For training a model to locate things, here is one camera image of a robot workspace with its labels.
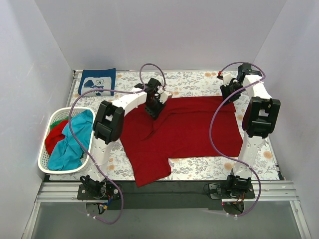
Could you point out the red t-shirt in basket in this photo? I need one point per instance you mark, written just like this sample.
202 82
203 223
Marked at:
54 137

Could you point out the green t-shirt in basket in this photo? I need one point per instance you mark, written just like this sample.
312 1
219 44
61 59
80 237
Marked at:
54 124

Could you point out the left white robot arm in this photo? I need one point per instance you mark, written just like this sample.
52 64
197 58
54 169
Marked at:
108 127

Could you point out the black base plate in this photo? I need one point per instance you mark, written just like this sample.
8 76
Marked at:
108 191
219 191

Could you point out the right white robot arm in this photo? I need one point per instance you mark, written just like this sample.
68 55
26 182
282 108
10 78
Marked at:
258 122

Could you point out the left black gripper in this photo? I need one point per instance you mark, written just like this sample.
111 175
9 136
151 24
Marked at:
154 109

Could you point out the dark red t-shirt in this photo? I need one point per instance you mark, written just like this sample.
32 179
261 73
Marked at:
187 127

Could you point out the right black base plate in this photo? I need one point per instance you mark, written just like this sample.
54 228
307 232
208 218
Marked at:
219 191

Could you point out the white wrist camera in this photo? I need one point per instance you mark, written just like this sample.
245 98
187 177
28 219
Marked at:
163 96
225 77

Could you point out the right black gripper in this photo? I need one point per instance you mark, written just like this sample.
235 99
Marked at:
228 93

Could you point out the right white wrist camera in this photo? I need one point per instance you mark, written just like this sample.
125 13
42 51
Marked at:
225 77

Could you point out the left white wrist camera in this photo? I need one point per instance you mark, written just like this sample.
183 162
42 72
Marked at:
163 96

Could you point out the floral patterned table cloth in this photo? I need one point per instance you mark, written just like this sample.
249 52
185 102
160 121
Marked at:
180 84

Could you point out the white plastic laundry basket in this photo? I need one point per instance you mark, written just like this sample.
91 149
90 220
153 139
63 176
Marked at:
43 157

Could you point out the turquoise t-shirt in basket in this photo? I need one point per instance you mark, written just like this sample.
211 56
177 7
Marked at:
67 152

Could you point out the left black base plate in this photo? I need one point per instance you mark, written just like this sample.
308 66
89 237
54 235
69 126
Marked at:
108 191

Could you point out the aluminium frame rail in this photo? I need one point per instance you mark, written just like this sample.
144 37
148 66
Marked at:
273 190

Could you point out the folded blue printed t-shirt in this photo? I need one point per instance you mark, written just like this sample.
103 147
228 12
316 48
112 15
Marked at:
99 80

